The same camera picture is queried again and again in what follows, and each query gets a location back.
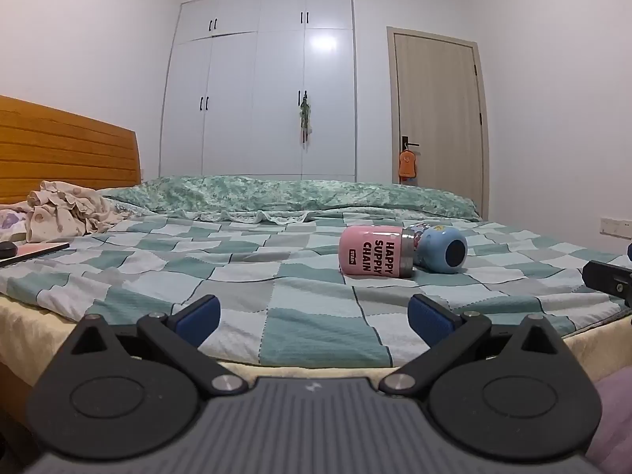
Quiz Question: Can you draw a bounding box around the beige wooden door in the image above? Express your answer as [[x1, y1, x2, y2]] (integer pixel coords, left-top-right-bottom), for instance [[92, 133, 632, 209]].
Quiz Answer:
[[386, 26, 490, 221]]

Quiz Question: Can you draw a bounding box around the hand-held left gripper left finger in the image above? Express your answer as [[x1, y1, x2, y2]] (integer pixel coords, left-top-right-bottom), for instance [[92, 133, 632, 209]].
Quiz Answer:
[[73, 295, 248, 399]]

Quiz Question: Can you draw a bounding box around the green hanging ornament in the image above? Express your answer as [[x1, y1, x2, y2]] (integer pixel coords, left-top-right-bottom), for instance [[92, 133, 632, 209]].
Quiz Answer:
[[297, 91, 315, 145]]

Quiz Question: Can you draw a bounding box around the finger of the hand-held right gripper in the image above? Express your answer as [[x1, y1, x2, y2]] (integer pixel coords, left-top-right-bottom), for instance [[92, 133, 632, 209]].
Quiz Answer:
[[582, 260, 632, 307]]

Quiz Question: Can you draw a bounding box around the wooden bed headboard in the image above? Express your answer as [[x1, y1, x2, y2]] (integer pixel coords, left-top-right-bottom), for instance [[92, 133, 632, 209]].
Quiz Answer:
[[0, 95, 142, 206]]

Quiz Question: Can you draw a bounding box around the green checkered blanket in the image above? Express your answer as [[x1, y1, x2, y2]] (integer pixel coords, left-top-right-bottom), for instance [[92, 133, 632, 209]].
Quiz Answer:
[[0, 206, 632, 369]]

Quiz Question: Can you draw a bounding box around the blue cartoon print cup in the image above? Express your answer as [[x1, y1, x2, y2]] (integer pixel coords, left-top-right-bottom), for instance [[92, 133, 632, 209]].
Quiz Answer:
[[408, 222, 469, 275]]

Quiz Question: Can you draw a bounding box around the pink clothing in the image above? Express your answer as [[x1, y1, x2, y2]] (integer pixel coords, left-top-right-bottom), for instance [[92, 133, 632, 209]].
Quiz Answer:
[[587, 364, 632, 474]]

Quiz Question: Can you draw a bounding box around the pink tablet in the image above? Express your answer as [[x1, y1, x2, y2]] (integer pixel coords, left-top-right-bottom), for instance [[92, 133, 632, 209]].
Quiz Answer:
[[0, 241, 71, 269]]

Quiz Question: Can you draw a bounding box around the beige bed sheet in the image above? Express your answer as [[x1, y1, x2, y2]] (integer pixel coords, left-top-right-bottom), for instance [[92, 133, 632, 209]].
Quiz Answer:
[[0, 293, 632, 392]]

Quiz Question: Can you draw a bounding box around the white wall socket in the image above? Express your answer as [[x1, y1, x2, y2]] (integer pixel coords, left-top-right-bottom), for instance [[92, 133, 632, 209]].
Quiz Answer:
[[599, 216, 632, 236]]

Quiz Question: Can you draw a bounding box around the crumpled beige patterned cloth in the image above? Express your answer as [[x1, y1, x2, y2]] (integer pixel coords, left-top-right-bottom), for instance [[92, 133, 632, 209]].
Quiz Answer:
[[26, 180, 132, 243]]

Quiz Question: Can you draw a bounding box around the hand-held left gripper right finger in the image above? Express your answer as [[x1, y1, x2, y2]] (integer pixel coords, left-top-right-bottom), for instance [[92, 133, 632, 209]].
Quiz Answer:
[[380, 293, 560, 399]]

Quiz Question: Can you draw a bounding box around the wooden bed frame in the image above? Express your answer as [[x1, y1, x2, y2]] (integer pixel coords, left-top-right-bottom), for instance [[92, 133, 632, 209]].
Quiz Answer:
[[0, 359, 36, 438]]

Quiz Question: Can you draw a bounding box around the white wardrobe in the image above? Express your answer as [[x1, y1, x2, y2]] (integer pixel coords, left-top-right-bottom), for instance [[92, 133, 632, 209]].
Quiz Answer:
[[158, 0, 357, 184]]

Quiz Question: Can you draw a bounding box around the purple floral pillow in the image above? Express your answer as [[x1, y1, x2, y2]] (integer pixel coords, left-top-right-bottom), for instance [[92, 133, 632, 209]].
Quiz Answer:
[[0, 207, 31, 246]]

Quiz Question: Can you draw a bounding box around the pink cup with black print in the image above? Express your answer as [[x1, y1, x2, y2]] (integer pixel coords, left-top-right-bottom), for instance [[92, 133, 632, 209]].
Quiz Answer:
[[338, 224, 421, 278]]

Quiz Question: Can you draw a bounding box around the green floral quilt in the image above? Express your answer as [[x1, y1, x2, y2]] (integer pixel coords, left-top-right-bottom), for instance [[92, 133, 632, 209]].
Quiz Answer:
[[100, 175, 483, 226]]

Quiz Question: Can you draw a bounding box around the orange hanging toy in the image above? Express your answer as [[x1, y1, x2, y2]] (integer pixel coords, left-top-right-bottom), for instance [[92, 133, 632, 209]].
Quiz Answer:
[[398, 142, 420, 185]]

